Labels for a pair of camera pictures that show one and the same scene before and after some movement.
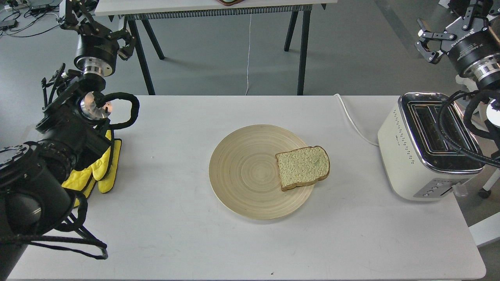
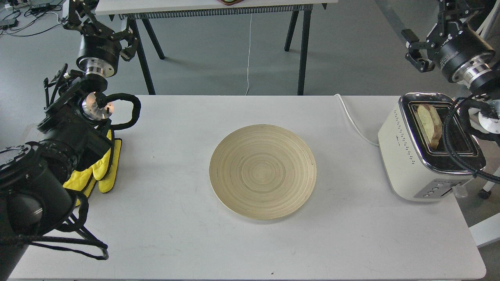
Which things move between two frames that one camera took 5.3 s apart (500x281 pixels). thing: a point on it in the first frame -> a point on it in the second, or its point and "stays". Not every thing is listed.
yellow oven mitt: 83,181 stays
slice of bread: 302,166 -> 432,124
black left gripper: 97,49 stays
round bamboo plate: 243,175 stays
